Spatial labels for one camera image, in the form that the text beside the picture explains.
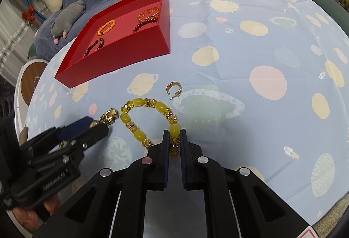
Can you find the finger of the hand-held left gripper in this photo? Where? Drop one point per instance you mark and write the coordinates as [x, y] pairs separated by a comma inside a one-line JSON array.
[[92, 133], [76, 127]]

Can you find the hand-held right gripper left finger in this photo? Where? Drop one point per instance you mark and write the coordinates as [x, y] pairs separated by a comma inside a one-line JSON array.
[[165, 159]]

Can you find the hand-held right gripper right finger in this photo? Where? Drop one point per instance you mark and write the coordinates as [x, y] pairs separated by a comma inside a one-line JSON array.
[[183, 159]]

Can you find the red cardboard box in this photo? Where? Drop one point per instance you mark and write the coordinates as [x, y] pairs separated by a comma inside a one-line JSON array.
[[122, 55]]

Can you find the person's left hand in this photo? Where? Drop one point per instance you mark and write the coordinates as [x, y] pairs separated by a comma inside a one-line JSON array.
[[27, 216]]

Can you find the round white wooden-top stool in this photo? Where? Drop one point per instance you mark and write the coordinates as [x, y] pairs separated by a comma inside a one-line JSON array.
[[30, 80]]

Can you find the gold hoop earring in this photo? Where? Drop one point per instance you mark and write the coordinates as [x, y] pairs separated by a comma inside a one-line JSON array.
[[169, 88]]

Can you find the light blue planet-print sheet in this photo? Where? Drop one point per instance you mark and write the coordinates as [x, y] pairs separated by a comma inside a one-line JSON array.
[[245, 118]]

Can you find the white lace curtain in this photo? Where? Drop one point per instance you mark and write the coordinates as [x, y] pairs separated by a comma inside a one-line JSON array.
[[11, 41]]

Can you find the grey plush mouse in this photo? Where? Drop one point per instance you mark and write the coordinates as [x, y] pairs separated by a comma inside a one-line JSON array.
[[68, 17]]

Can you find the red curtain bow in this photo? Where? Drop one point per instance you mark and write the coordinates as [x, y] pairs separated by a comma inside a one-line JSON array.
[[28, 14]]

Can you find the white red-edged card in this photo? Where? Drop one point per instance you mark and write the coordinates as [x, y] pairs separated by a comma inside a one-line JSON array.
[[306, 234]]

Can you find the cream fluffy blanket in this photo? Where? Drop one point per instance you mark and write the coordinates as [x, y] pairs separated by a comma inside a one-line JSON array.
[[335, 219]]

